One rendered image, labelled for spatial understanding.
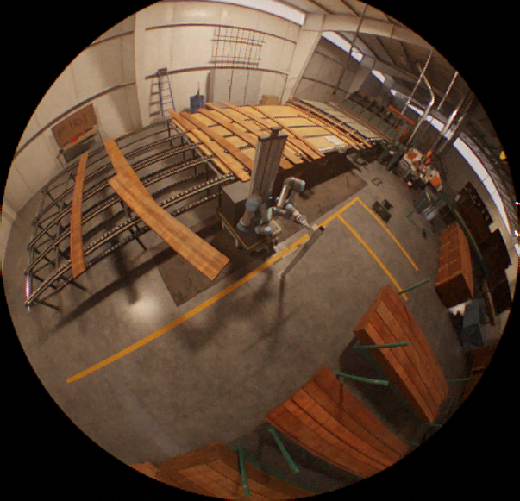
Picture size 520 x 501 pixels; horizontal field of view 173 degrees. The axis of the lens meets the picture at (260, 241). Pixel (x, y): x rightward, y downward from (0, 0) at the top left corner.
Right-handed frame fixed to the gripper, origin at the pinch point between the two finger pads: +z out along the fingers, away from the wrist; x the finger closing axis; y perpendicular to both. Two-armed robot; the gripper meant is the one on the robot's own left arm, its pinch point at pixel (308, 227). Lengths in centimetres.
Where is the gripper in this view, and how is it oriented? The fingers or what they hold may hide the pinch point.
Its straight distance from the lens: 174.8
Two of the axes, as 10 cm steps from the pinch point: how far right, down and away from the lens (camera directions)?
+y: 1.6, -5.0, -8.5
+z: 6.1, 7.3, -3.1
